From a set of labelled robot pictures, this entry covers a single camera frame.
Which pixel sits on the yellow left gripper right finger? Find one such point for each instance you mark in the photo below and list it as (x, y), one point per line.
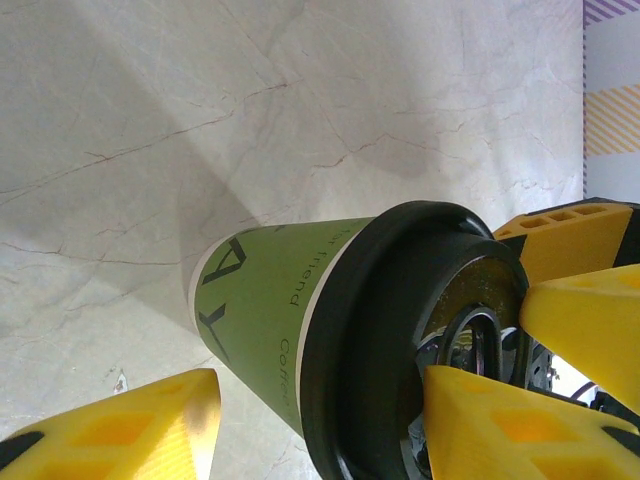
(525, 435)

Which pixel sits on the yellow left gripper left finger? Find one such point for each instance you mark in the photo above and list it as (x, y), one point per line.
(100, 440)

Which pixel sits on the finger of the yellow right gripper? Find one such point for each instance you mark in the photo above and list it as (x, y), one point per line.
(565, 235)
(590, 320)

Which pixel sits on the black plastic cup lid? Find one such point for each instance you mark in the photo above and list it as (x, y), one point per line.
(375, 325)

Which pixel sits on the green paper coffee cup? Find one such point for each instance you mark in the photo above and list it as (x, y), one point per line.
(260, 300)

